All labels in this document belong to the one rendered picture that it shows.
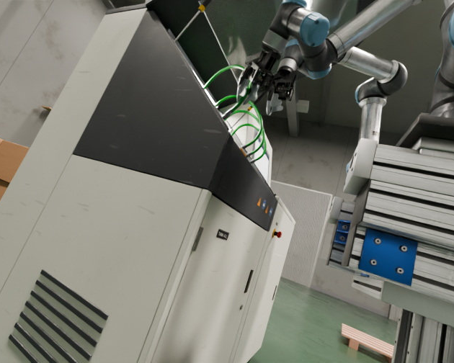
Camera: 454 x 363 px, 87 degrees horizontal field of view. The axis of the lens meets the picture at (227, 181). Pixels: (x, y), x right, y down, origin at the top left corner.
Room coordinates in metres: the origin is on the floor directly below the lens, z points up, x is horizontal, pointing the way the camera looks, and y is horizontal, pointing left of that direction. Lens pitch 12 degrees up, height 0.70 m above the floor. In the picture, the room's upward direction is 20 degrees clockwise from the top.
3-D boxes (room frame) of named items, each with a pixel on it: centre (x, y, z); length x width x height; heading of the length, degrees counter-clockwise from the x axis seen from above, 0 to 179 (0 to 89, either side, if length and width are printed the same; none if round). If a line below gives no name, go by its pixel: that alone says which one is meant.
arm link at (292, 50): (0.90, -0.09, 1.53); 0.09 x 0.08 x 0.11; 106
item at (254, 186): (0.90, -0.10, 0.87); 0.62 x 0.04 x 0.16; 153
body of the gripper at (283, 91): (0.89, -0.09, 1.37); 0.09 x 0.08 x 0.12; 63
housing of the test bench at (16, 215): (1.54, 0.36, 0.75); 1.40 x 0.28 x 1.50; 153
